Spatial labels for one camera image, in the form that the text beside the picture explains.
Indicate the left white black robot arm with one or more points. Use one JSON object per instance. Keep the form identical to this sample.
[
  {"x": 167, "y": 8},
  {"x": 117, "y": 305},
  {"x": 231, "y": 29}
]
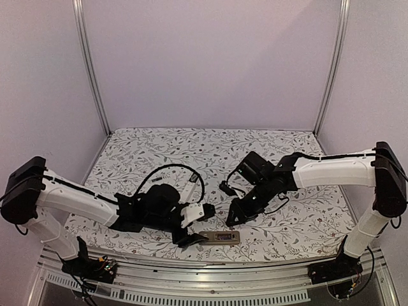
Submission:
[{"x": 33, "y": 189}]

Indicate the left aluminium frame post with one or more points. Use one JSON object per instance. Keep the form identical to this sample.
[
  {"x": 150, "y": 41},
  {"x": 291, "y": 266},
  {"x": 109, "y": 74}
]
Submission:
[{"x": 78, "y": 9}]

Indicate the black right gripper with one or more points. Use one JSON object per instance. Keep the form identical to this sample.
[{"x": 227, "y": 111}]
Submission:
[{"x": 243, "y": 215}]

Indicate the black battery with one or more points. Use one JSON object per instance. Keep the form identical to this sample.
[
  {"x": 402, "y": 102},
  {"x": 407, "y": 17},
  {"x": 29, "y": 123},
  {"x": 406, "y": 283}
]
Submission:
[{"x": 224, "y": 236}]

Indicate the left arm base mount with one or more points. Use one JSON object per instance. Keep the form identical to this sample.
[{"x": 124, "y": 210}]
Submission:
[{"x": 102, "y": 269}]

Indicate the long white remote control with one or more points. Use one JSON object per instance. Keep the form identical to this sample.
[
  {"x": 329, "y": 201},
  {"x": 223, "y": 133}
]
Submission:
[{"x": 189, "y": 188}]

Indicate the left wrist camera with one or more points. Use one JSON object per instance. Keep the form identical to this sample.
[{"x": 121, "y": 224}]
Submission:
[{"x": 196, "y": 212}]

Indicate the right aluminium frame post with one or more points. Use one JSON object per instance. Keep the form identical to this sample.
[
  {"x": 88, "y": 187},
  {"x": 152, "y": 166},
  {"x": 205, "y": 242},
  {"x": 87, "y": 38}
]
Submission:
[{"x": 334, "y": 66}]

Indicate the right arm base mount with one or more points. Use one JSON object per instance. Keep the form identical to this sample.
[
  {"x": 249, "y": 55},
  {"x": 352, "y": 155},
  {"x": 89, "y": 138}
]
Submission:
[{"x": 340, "y": 267}]

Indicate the aluminium frame post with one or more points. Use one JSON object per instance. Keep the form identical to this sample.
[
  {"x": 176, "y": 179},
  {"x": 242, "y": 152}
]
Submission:
[
  {"x": 334, "y": 66},
  {"x": 78, "y": 9}
]

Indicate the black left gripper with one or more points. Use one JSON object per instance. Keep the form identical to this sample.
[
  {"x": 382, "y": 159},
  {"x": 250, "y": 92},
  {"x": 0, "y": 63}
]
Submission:
[{"x": 185, "y": 240}]

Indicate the white air conditioner remote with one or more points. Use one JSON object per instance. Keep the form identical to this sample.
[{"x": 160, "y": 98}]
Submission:
[{"x": 212, "y": 238}]

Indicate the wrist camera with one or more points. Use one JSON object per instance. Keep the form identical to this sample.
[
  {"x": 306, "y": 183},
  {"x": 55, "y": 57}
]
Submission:
[
  {"x": 225, "y": 188},
  {"x": 196, "y": 212}
]

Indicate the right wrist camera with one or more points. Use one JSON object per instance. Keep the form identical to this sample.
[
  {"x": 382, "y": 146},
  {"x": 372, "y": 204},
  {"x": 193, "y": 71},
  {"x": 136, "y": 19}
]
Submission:
[{"x": 225, "y": 188}]

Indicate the floral patterned table mat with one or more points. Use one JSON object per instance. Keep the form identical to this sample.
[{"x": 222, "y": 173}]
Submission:
[{"x": 311, "y": 224}]

